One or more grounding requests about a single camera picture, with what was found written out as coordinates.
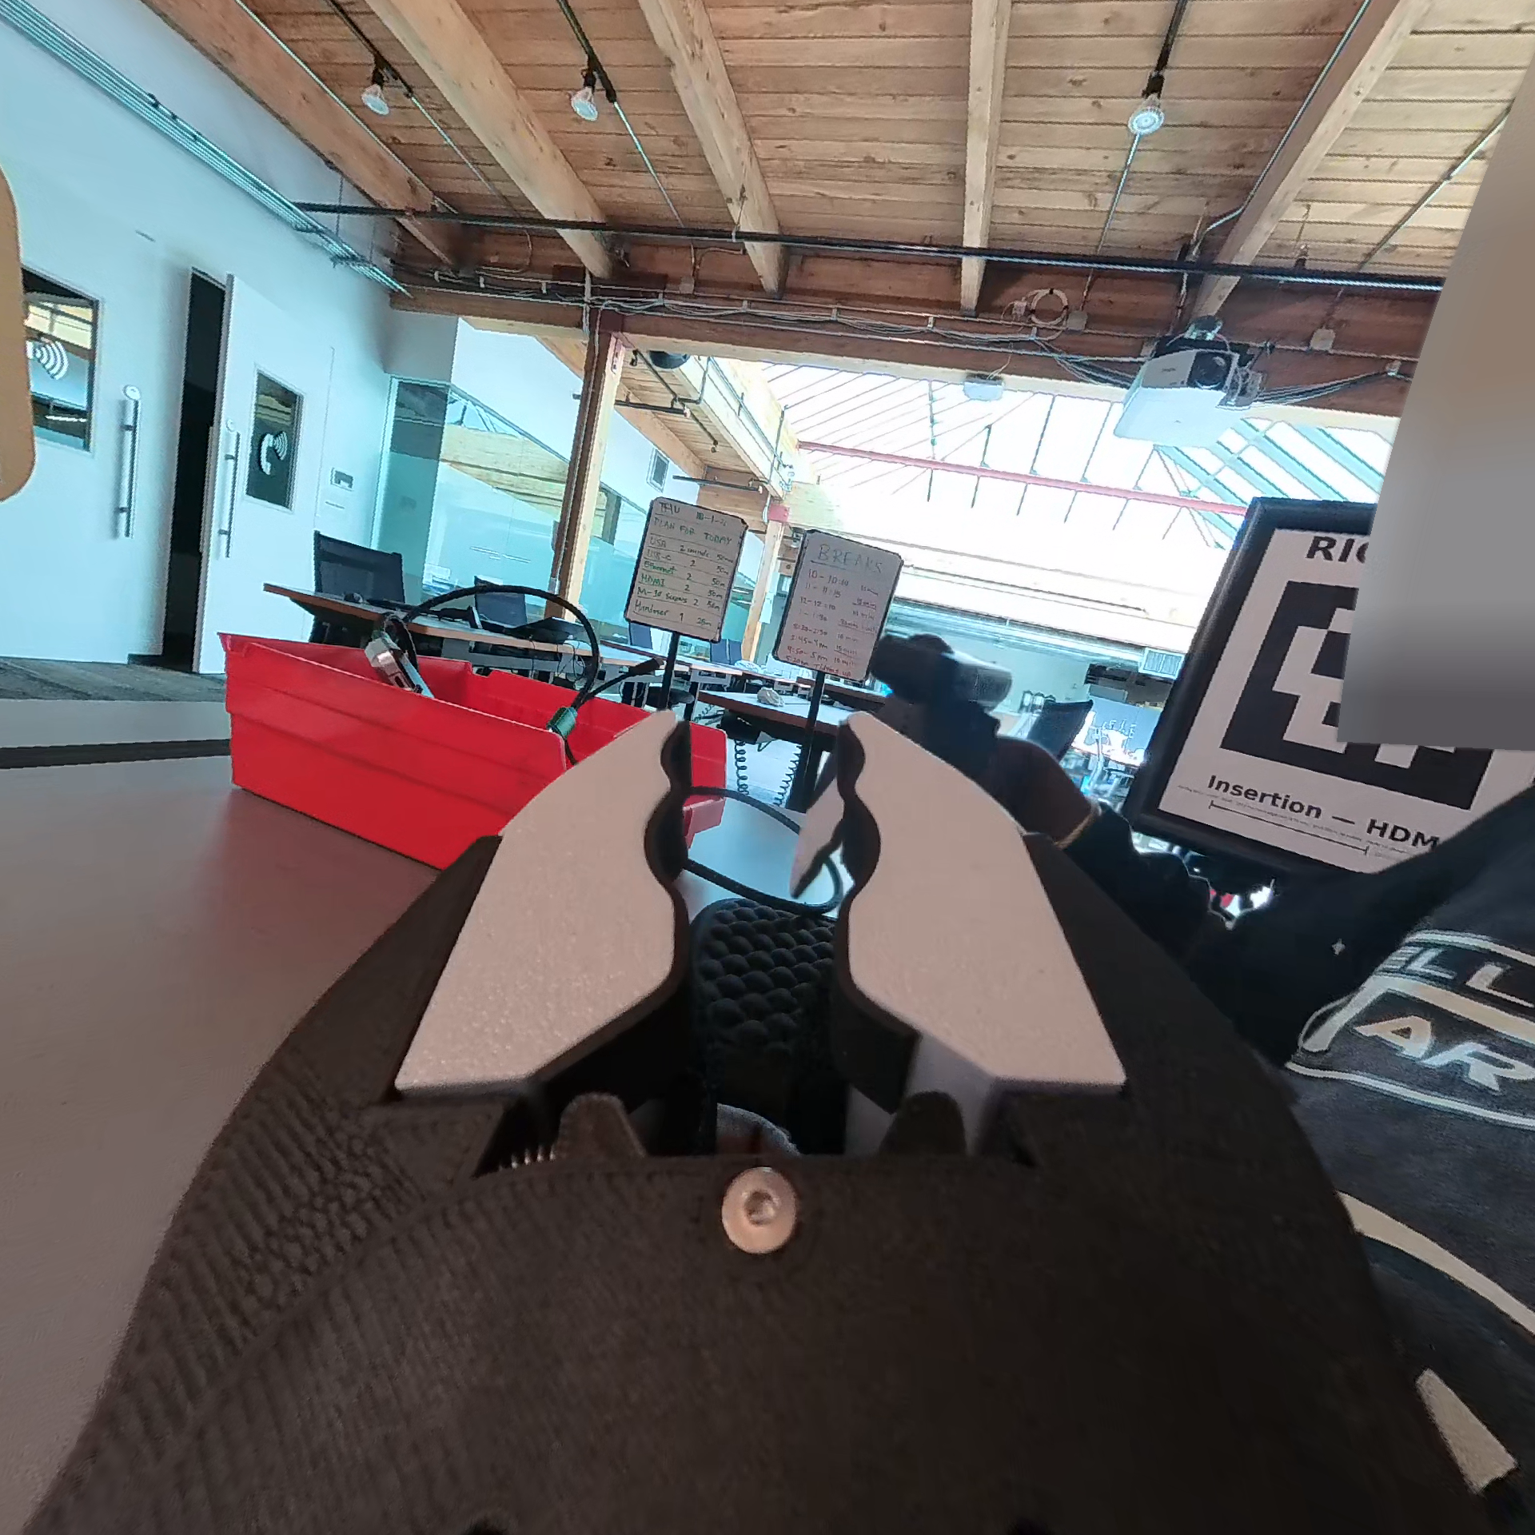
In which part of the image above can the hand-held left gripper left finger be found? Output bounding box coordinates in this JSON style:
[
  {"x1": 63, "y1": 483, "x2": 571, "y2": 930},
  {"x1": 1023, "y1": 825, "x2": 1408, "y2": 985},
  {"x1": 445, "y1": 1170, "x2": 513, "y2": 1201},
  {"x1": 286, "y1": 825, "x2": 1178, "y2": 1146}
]
[{"x1": 392, "y1": 711, "x2": 694, "y2": 1100}]

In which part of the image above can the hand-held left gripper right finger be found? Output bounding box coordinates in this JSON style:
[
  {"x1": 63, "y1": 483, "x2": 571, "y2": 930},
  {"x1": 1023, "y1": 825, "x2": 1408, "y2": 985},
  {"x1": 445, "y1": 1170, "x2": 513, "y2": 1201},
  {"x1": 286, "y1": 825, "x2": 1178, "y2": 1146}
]
[{"x1": 833, "y1": 717, "x2": 1129, "y2": 1155}]

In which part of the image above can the small black hdmi adapter box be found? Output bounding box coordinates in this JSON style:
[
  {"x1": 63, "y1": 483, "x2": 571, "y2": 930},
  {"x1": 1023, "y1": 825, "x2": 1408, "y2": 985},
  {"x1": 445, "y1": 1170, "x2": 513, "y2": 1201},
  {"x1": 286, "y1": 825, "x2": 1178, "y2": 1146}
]
[{"x1": 652, "y1": 786, "x2": 845, "y2": 916}]

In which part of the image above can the red plastic bin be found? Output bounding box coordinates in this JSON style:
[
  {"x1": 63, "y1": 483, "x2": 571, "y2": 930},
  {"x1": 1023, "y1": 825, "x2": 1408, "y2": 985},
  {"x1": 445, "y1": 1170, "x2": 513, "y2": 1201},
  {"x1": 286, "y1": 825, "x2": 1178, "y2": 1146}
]
[
  {"x1": 220, "y1": 633, "x2": 642, "y2": 870},
  {"x1": 604, "y1": 697, "x2": 728, "y2": 835}
]

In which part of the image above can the person's right hand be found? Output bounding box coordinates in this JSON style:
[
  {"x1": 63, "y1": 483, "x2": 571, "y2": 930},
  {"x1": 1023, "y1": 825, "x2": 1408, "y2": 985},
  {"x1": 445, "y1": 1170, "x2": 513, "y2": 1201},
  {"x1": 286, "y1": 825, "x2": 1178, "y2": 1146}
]
[{"x1": 959, "y1": 735, "x2": 1099, "y2": 850}]

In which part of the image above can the small handwritten whiteboard on stand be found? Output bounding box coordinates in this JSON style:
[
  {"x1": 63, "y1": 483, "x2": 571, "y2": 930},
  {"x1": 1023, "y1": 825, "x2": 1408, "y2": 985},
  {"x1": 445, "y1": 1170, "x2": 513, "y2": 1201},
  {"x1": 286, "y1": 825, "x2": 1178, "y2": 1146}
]
[
  {"x1": 622, "y1": 496, "x2": 748, "y2": 722},
  {"x1": 772, "y1": 528, "x2": 902, "y2": 817}
]

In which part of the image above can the framed black-white marker sign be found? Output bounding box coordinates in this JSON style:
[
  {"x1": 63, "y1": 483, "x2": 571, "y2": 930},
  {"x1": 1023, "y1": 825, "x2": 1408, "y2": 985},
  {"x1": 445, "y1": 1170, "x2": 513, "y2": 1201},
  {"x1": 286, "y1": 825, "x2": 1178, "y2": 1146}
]
[{"x1": 1127, "y1": 497, "x2": 1512, "y2": 877}]

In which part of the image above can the white ceiling projector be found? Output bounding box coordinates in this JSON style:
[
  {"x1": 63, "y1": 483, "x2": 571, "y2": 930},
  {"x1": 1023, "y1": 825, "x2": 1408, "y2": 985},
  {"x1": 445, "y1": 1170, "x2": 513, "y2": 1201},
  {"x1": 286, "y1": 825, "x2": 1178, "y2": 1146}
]
[{"x1": 1112, "y1": 318, "x2": 1262, "y2": 448}]

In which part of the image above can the wooden office desk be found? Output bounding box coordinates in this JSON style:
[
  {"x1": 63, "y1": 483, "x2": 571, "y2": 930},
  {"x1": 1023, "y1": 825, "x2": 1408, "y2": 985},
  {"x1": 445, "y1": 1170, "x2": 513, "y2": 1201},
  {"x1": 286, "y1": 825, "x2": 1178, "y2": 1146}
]
[{"x1": 266, "y1": 581, "x2": 672, "y2": 709}]

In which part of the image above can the black office chair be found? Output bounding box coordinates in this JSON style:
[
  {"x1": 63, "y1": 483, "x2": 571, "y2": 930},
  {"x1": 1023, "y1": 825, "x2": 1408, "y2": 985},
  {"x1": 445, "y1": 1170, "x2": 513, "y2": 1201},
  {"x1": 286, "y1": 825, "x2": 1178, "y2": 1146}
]
[{"x1": 312, "y1": 530, "x2": 407, "y2": 649}]

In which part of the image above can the white door with window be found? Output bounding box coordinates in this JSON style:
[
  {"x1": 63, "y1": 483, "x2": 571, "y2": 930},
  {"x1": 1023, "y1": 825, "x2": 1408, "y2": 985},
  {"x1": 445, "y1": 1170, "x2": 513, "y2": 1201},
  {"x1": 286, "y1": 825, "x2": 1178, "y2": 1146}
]
[{"x1": 195, "y1": 274, "x2": 330, "y2": 676}]

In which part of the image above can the person's dark printed shirt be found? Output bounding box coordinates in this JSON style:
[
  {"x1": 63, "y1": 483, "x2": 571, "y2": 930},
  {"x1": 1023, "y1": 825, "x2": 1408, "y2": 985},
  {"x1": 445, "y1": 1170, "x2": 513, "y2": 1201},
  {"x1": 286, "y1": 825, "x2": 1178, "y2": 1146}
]
[{"x1": 1198, "y1": 786, "x2": 1535, "y2": 1535}]

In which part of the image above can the black braided hdmi cable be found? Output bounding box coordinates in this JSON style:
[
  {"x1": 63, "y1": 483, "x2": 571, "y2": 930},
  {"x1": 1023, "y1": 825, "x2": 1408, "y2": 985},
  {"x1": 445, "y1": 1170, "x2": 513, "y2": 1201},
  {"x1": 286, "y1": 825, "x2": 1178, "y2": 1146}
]
[{"x1": 365, "y1": 585, "x2": 600, "y2": 737}]

